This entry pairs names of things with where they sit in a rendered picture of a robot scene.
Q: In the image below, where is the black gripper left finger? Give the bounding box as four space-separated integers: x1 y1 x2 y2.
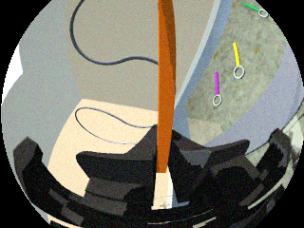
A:
76 124 157 206

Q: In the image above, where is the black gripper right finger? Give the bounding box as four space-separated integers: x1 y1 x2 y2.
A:
167 129 250 202

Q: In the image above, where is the orange handle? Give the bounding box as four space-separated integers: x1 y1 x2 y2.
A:
157 0 176 174

